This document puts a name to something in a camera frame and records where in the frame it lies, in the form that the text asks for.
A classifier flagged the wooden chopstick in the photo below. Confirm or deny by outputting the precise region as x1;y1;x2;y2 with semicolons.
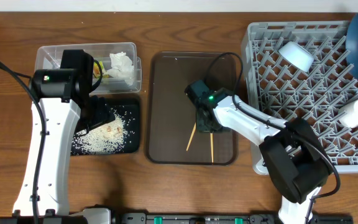
186;123;196;151
209;133;214;163

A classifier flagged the leftover rice pile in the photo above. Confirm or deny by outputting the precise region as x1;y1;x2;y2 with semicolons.
71;110;139;156

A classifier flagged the yellow orange snack wrapper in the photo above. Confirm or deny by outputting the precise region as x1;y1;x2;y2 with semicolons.
93;62;109;78

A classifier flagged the white napkin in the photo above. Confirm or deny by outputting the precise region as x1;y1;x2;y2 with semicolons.
106;52;134;86

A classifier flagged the light blue bowl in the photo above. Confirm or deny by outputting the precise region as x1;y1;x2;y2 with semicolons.
278;41;314;72

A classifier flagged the white paper cup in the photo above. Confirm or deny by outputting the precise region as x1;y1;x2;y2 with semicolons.
338;100;358;128

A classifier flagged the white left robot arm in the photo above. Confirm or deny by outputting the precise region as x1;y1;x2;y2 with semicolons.
0;68;112;223

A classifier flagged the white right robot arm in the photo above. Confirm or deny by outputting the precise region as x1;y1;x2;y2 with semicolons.
188;89;334;223

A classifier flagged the black food waste tray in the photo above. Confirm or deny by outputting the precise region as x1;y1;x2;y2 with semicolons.
71;98;140;156

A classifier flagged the clear plastic waste bin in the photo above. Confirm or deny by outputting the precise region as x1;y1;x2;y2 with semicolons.
35;42;142;95

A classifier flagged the grey dishwasher rack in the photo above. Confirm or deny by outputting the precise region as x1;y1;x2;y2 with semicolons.
241;21;358;174

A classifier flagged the brown serving tray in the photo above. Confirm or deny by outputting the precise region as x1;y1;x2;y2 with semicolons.
145;52;238;166

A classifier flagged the black rail at table edge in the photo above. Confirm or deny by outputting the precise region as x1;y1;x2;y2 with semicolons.
113;212;354;224

